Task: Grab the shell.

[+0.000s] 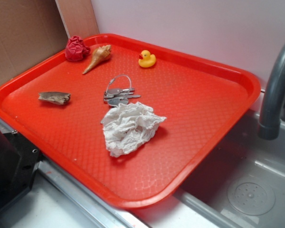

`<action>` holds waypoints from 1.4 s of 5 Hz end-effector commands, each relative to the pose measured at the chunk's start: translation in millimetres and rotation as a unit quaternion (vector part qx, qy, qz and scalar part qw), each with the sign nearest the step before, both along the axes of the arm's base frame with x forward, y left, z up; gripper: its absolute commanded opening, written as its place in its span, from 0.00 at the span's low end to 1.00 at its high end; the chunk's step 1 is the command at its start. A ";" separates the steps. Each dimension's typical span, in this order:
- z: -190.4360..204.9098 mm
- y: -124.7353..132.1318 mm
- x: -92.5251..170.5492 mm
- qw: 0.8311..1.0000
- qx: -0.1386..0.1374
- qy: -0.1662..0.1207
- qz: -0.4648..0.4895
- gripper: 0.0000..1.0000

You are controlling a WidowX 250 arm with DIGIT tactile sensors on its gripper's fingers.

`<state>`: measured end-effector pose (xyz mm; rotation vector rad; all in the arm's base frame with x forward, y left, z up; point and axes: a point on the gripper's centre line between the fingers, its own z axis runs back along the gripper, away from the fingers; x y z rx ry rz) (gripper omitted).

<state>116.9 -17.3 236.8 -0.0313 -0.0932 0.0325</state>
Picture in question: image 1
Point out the tan conch shell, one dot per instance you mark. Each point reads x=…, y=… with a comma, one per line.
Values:
x=99, y=55

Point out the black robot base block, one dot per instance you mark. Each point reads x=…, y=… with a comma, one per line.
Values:
x=18, y=164

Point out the red plastic tray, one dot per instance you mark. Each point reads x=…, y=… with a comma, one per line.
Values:
x=201, y=99

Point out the crumpled white paper towel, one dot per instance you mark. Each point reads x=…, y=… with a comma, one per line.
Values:
x=129, y=126

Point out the yellow rubber duck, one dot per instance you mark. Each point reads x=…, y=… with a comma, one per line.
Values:
x=146, y=59

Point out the brown wood piece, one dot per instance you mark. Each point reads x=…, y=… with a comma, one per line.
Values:
x=58, y=98

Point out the crumpled red paper ball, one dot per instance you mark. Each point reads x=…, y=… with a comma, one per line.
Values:
x=76, y=49

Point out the grey plastic sink basin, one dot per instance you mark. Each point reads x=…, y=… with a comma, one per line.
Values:
x=240, y=184

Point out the grey sink faucet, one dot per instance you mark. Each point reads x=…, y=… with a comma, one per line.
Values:
x=273, y=105

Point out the brown cardboard panel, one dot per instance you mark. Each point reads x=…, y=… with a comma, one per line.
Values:
x=30, y=32

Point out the silver keys on ring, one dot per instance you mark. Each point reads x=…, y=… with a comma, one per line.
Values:
x=115, y=96

